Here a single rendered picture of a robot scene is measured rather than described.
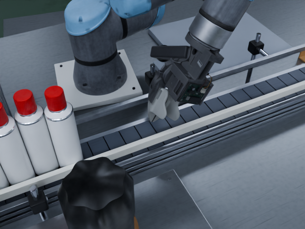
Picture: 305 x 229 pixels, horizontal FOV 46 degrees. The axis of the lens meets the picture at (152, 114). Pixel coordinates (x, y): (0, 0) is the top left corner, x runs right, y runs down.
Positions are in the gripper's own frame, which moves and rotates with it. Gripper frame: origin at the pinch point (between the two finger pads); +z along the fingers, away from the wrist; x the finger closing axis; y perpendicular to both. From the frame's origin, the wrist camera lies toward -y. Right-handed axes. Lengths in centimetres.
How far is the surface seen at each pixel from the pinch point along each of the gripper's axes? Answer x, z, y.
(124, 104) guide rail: -5.9, 0.3, -3.0
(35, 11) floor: 53, 77, -237
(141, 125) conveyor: 1.4, 5.5, -2.8
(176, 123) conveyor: 8.1, 1.6, 0.3
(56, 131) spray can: -21.8, 4.1, 3.3
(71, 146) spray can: -18.0, 7.3, 3.7
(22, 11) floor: 45, 82, -242
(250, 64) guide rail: 23.0, -16.4, -2.8
